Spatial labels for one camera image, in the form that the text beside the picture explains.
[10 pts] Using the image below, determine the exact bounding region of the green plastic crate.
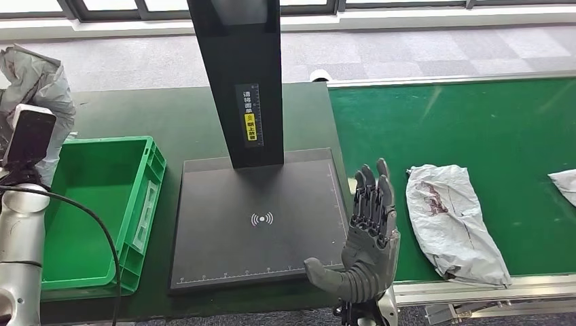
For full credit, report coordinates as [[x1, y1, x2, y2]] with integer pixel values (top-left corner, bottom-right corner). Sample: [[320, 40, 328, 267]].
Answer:
[[40, 136, 167, 302]]

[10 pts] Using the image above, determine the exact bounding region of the black yellow label sticker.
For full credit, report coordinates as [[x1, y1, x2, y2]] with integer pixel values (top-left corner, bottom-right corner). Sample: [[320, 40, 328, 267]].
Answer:
[[234, 83, 264, 149]]

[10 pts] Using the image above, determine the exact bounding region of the black inbound scanner machine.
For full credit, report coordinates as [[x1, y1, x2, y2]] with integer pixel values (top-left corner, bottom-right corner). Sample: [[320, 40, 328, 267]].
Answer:
[[168, 0, 357, 296]]

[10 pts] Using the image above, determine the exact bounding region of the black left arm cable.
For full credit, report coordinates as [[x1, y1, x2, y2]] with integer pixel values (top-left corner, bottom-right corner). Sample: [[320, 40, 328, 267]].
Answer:
[[0, 185, 122, 326]]

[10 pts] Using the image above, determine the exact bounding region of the grey plastic parcel bag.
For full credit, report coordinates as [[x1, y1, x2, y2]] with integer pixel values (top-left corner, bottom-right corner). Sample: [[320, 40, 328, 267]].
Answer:
[[547, 168, 576, 208], [0, 43, 77, 186], [406, 164, 513, 289]]

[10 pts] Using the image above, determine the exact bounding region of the aluminium conveyor frame rail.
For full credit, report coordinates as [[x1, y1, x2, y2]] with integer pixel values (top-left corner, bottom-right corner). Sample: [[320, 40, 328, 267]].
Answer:
[[326, 71, 576, 88], [391, 274, 576, 326]]

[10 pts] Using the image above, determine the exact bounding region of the green conveyor belt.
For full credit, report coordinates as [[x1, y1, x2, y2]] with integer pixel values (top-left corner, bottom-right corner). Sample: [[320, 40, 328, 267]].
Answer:
[[327, 77, 576, 283]]

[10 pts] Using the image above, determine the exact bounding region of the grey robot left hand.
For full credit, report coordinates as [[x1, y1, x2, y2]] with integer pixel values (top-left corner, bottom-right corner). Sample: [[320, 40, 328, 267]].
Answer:
[[0, 112, 12, 158]]

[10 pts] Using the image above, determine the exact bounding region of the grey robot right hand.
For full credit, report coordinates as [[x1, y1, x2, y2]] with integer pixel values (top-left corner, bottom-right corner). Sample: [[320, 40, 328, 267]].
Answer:
[[304, 157, 401, 304]]

